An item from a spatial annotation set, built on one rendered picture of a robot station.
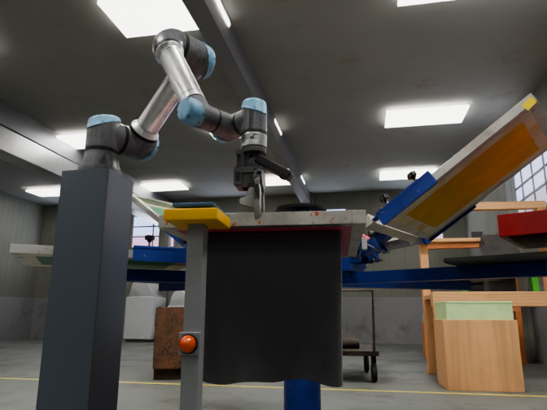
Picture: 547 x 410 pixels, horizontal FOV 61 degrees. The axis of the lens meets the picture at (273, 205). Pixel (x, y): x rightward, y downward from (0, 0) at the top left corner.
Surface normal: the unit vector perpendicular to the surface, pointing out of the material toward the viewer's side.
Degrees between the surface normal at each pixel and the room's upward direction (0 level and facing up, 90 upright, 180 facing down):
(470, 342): 90
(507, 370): 90
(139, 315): 90
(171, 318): 90
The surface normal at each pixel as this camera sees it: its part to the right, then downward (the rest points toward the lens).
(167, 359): 0.19, -0.22
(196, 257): -0.14, -0.22
